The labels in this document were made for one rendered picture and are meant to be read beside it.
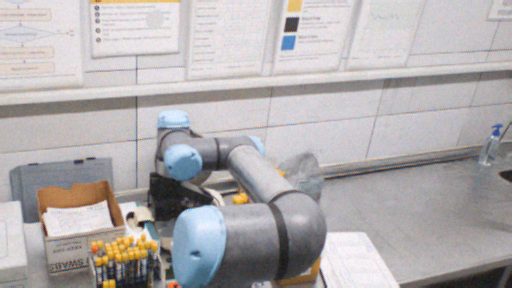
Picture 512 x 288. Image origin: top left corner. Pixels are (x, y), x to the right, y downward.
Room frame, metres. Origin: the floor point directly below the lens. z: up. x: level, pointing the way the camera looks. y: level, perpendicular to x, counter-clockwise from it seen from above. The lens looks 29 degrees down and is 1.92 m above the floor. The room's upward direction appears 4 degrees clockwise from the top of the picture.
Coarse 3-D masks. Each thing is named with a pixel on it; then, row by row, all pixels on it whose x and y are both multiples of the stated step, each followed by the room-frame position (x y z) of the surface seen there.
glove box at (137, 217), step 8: (120, 208) 1.47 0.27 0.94; (128, 208) 1.47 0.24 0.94; (136, 208) 1.47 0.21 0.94; (144, 208) 1.45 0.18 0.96; (128, 216) 1.44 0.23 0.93; (136, 216) 1.39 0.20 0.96; (144, 216) 1.39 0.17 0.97; (128, 224) 1.40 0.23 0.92; (136, 224) 1.38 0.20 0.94; (144, 224) 1.39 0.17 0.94; (152, 224) 1.42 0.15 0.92; (128, 232) 1.33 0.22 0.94; (136, 232) 1.34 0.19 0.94; (144, 232) 1.33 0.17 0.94; (152, 232) 1.34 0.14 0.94; (128, 240) 1.29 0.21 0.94
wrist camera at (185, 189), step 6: (180, 186) 1.06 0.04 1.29; (186, 186) 1.07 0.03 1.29; (192, 186) 1.10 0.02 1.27; (180, 192) 1.06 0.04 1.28; (186, 192) 1.06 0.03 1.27; (192, 192) 1.07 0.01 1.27; (198, 192) 1.08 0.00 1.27; (204, 192) 1.10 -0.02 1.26; (192, 198) 1.07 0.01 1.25; (198, 198) 1.07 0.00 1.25; (204, 198) 1.08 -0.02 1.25; (210, 198) 1.09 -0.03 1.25
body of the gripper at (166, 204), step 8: (152, 176) 1.06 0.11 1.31; (160, 176) 1.07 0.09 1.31; (152, 184) 1.06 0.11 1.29; (160, 184) 1.05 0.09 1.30; (168, 184) 1.07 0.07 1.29; (176, 184) 1.06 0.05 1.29; (152, 192) 1.06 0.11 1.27; (160, 192) 1.05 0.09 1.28; (168, 192) 1.06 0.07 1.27; (152, 200) 1.04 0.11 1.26; (160, 200) 1.04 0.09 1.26; (168, 200) 1.04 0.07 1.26; (176, 200) 1.05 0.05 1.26; (184, 200) 1.06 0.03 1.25; (152, 208) 1.07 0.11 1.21; (160, 208) 1.03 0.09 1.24; (168, 208) 1.04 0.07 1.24; (176, 208) 1.05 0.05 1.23; (184, 208) 1.05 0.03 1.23; (152, 216) 1.05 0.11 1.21; (160, 216) 1.04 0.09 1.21; (168, 216) 1.04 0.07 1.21
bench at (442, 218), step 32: (384, 160) 2.04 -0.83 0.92; (416, 160) 2.11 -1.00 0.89; (224, 192) 1.74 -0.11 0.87; (352, 192) 1.81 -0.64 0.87; (384, 192) 1.82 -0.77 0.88; (416, 192) 1.84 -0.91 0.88; (448, 192) 1.86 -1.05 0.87; (480, 192) 1.88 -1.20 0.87; (32, 224) 1.43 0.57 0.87; (352, 224) 1.57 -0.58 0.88; (384, 224) 1.58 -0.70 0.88; (416, 224) 1.60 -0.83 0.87; (448, 224) 1.61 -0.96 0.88; (480, 224) 1.63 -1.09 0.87; (32, 256) 1.26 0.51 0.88; (160, 256) 1.30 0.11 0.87; (384, 256) 1.39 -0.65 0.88; (416, 256) 1.40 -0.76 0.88; (448, 256) 1.41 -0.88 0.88; (480, 256) 1.42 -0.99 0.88
